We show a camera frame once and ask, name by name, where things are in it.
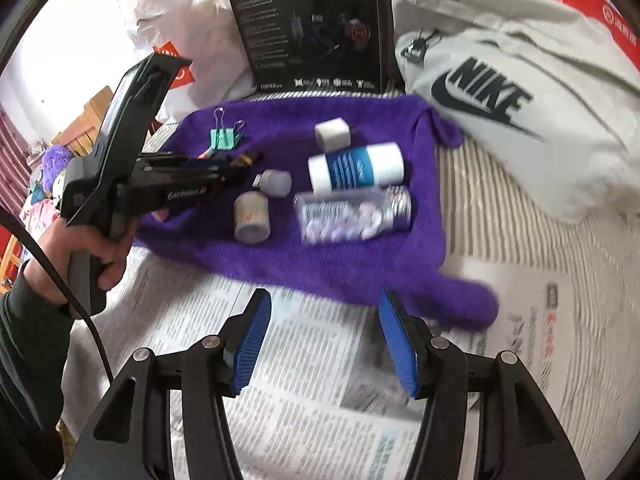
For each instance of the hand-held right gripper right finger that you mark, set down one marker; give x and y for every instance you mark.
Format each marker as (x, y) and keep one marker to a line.
(397, 345)

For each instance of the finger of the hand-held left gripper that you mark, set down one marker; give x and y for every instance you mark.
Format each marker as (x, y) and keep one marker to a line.
(190, 162)
(200, 175)

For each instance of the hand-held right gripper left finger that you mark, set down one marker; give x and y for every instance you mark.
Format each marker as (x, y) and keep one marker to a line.
(250, 340)

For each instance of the pink grey tube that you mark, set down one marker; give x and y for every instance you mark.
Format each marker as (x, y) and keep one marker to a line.
(205, 155)

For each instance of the black and gold tube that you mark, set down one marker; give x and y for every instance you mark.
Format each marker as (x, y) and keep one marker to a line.
(247, 159)

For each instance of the small white bottle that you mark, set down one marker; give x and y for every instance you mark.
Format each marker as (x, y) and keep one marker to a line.
(252, 220)

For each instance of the white usb stick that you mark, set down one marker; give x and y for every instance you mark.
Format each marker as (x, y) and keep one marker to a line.
(277, 182)

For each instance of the clear pill container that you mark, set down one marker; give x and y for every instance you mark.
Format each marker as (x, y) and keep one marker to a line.
(350, 215)

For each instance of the small white box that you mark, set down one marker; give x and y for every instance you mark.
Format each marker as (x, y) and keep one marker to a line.
(332, 134)

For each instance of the white and blue bottle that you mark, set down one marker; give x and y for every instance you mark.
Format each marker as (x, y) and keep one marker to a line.
(355, 165)

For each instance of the person's left forearm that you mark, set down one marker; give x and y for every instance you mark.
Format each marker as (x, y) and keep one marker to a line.
(25, 360)

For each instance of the person's left hand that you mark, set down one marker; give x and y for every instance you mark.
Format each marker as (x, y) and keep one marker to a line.
(50, 260)

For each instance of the green binder clip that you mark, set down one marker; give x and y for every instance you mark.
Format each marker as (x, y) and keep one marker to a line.
(222, 139)

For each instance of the newspaper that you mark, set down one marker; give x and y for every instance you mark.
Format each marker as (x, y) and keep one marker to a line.
(310, 360)

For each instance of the purple towel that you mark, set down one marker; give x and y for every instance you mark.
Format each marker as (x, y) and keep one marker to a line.
(350, 260)

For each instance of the purple fluffy item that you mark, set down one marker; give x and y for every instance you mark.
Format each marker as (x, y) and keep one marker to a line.
(56, 165)

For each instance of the white shopping bag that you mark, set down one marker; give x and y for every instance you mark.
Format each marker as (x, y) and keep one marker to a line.
(210, 25)

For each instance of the red striped cloth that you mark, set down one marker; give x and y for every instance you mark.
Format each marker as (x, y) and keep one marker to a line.
(12, 160)

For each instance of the black headset box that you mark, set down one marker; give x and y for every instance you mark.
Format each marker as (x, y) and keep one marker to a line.
(280, 25)

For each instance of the grey fabric bag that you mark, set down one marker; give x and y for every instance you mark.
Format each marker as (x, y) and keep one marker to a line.
(550, 160)

